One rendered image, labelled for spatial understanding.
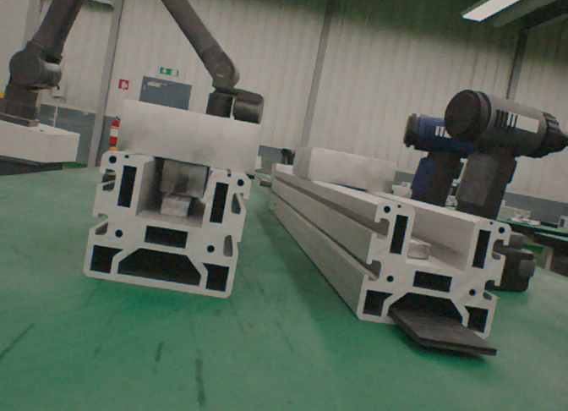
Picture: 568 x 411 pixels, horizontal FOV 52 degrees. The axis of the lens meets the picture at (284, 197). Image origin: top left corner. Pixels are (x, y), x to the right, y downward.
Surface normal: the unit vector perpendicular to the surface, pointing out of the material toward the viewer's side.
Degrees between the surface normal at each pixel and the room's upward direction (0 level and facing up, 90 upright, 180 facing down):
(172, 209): 90
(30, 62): 91
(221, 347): 0
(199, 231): 90
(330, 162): 90
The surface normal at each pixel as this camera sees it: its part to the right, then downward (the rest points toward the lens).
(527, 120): 0.44, 0.14
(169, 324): 0.18, -0.98
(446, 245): -0.98, -0.18
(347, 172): 0.11, 0.08
